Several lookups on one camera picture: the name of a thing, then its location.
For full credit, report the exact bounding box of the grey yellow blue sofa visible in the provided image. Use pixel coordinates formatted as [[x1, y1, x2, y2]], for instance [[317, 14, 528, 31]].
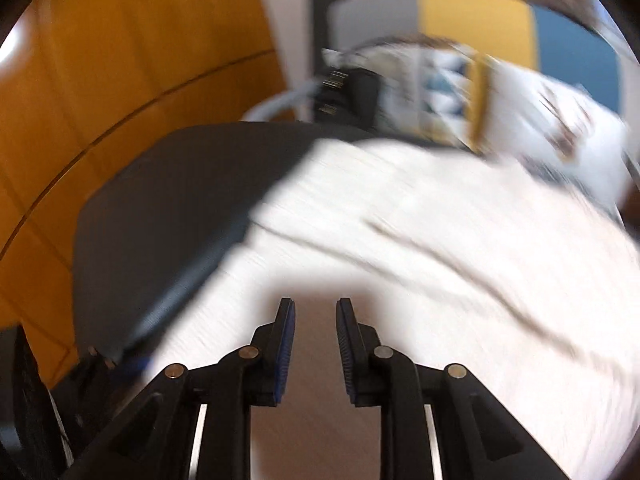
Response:
[[240, 0, 640, 161]]

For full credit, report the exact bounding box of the wooden wardrobe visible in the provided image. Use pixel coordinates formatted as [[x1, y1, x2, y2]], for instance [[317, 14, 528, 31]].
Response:
[[0, 0, 291, 401]]

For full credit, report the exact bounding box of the black handbag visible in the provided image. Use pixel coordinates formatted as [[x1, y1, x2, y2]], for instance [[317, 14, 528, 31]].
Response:
[[312, 65, 381, 128]]

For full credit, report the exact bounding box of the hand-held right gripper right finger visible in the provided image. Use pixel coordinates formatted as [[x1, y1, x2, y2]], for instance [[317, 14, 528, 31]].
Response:
[[335, 297, 571, 480]]

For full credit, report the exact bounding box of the black padded panel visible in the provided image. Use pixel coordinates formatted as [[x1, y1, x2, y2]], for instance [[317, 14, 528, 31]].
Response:
[[311, 0, 348, 81]]

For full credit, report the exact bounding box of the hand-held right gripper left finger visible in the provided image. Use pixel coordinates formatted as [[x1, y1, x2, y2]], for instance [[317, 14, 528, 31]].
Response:
[[57, 297, 297, 480]]

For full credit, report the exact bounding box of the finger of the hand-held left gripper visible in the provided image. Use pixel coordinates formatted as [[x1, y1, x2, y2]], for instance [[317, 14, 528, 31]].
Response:
[[70, 345, 153, 411]]

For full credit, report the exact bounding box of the white knitted sweater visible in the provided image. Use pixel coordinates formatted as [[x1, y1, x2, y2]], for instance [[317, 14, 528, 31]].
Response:
[[125, 137, 640, 480]]

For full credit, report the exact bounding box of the white deer print pillow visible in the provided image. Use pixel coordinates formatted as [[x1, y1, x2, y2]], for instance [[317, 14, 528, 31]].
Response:
[[480, 57, 633, 211]]

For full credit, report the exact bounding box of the triangle pattern pillow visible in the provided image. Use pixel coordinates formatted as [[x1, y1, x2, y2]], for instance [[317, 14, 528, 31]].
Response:
[[322, 35, 481, 146]]

